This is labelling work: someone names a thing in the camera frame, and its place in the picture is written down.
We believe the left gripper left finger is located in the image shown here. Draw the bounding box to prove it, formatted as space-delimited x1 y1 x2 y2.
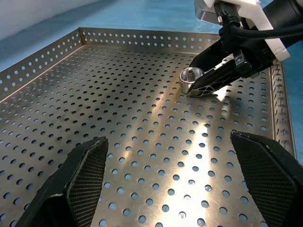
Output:
15 136 109 227

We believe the perforated steel tray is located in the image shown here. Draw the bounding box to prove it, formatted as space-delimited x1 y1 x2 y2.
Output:
0 26 298 227

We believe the metal roller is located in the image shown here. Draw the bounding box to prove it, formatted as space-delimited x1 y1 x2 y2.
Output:
178 67 205 93

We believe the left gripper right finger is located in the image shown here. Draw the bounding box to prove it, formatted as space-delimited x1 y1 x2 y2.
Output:
230 129 303 227

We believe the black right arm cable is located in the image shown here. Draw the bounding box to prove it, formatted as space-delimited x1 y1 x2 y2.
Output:
216 4 303 41

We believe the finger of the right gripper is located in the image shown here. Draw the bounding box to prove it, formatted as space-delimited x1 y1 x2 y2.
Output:
190 40 229 72
187 59 251 97

